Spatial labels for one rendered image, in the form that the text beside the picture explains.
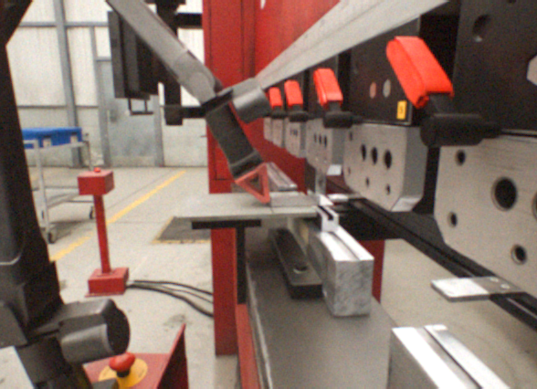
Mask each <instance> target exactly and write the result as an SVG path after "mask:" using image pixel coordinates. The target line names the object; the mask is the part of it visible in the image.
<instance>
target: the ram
mask: <svg viewBox="0 0 537 389"><path fill-rule="evenodd" d="M340 1H342V0H264V4H263V6H262V8H261V0H254V64H255V77H256V75H257V74H258V73H259V72H260V71H262V70H263V69H264V68H265V67H266V66H267V65H268V64H270V63H271V62H272V61H273V60H274V59H275V58H276V57H278V56H279V55H280V54H281V53H282V52H283V51H284V50H285V49H287V48H288V47H289V46H290V45H291V44H292V43H294V42H296V41H297V40H298V39H299V38H300V37H302V36H303V35H304V34H305V33H306V32H307V31H308V30H309V29H311V28H312V27H313V26H314V25H315V24H316V23H317V22H319V21H320V20H321V19H322V18H323V17H324V16H326V15H327V13H328V12H329V11H330V10H331V9H332V8H334V7H335V6H336V5H337V4H338V3H339V2H340ZM461 5H462V0H381V1H380V2H378V3H377V4H375V5H373V6H372V7H370V8H369V9H368V10H366V11H365V12H363V13H362V14H360V15H359V16H357V17H356V18H355V19H353V20H352V21H350V22H349V23H347V24H346V25H344V26H342V27H341V28H339V29H338V30H336V31H335V32H333V33H332V34H330V35H329V36H328V37H326V38H325V39H323V40H322V41H321V42H318V43H317V44H315V45H314V46H312V47H310V48H309V49H307V50H306V51H305V52H303V53H302V54H300V55H299V56H297V57H296V58H294V59H293V60H292V61H290V62H289V63H287V64H286V65H284V66H283V67H281V68H279V69H278V70H276V71H275V72H273V73H272V74H270V75H269V76H267V77H266V78H264V79H263V80H261V81H260V82H259V85H260V86H261V88H262V90H263V91H264V93H265V88H266V87H268V86H270V85H274V83H276V82H279V81H281V80H283V79H287V78H288V77H289V76H291V75H294V74H296V73H298V72H300V71H302V70H304V69H310V67H311V66H313V65H315V64H317V63H319V62H321V61H323V60H324V59H327V58H329V57H331V56H333V55H335V54H337V53H351V50H352V46H354V45H357V44H361V43H363V42H364V41H366V40H368V39H370V38H373V37H376V36H378V35H380V34H382V33H383V32H385V31H388V30H390V29H392V28H394V27H396V26H399V25H400V24H403V23H404V22H406V21H408V20H410V19H412V18H414V17H416V16H420V15H423V16H460V13H461Z"/></svg>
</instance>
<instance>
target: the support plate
mask: <svg viewBox="0 0 537 389"><path fill-rule="evenodd" d="M269 194H270V195H271V196H281V195H300V194H298V193H297V192H291V193H269ZM271 208H272V210H273V211H274V213H275V214H272V212H271V210H270V208H269V206H268V204H267V202H266V203H264V204H263V203H262V202H260V201H259V200H258V199H257V198H256V197H255V196H254V195H253V194H185V195H184V198H183V201H182V203H181V205H180V210H179V213H178V216H177V222H191V221H215V220H238V219H261V218H284V217H308V216H317V211H316V210H315V209H314V208H313V207H312V206H311V205H307V206H281V207H271Z"/></svg>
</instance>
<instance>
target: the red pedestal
mask: <svg viewBox="0 0 537 389"><path fill-rule="evenodd" d="M77 179H78V188H79V195H93V198H94V206H95V214H96V222H97V230H98V239H99V247H100V263H101V268H96V269H95V270H94V271H93V272H92V274H91V275H90V276H89V278H88V286H89V290H88V291H87V293H86V294H85V298H87V297H101V296H115V295H123V294H124V292H125V290H126V289H127V288H128V287H127V288H126V281H127V279H128V277H129V276H130V275H129V268H111V263H110V254H109V246H108V237H107V228H106V220H105V211H104V203H103V195H105V194H108V193H109V192H111V191H112V190H113V189H114V179H113V171H102V170H101V169H100V168H96V169H95V172H86V173H84V174H82V175H80V176H78V177H77Z"/></svg>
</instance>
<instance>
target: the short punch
mask: <svg viewBox="0 0 537 389"><path fill-rule="evenodd" d="M304 185H305V186H306V187H308V194H309V195H310V196H311V197H312V198H313V199H314V200H315V201H316V202H317V203H319V204H321V196H322V195H325V194H326V173H323V172H321V171H320V170H318V169H316V168H315V167H313V166H311V165H310V164H308V160H307V157H305V171H304Z"/></svg>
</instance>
